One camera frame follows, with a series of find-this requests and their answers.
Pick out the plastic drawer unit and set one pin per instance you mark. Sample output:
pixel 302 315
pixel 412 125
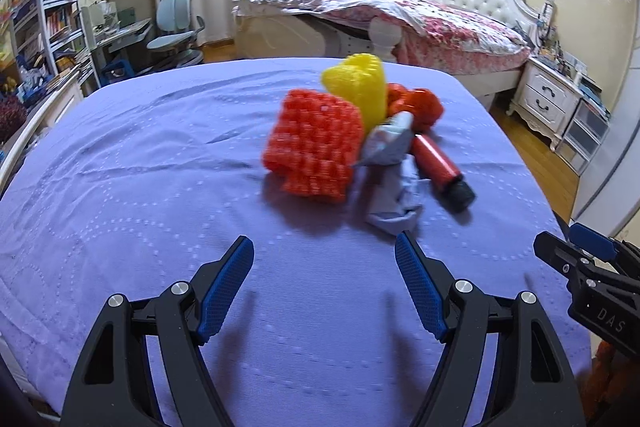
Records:
pixel 583 135

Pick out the grey study desk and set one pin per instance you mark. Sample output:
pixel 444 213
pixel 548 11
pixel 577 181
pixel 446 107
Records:
pixel 103 40

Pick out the purple bed sheet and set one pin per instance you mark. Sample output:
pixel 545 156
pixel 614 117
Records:
pixel 144 181

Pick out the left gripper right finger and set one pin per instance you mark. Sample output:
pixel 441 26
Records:
pixel 511 341

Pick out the orange foam fruit net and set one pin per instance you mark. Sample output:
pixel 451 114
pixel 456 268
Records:
pixel 314 145

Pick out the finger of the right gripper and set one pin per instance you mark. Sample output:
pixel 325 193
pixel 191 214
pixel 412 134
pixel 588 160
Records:
pixel 596 244
pixel 570 262

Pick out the pink floral quilt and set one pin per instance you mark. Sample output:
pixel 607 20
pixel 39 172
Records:
pixel 433 35

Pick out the yellow foam fruit net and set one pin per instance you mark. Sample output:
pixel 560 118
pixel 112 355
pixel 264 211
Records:
pixel 360 79

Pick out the white bed with headboard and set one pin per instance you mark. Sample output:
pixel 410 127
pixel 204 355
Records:
pixel 306 35

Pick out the red bottle black cap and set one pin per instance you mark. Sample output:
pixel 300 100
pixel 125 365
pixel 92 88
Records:
pixel 447 179

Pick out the blue-grey desk chair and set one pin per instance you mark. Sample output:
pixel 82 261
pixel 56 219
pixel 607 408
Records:
pixel 175 47

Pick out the red crumpled plastic bag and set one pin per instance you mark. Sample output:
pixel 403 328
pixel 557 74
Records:
pixel 422 104

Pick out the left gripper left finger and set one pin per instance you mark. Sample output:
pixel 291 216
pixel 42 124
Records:
pixel 112 380

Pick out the white footboard rail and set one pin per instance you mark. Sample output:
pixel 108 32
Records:
pixel 47 113

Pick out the white nightstand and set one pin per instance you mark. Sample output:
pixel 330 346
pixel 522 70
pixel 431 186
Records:
pixel 546 100

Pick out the lavender paper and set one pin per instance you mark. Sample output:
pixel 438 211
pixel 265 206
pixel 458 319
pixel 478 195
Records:
pixel 396 203

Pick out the white bookshelf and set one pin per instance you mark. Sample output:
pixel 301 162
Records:
pixel 43 40

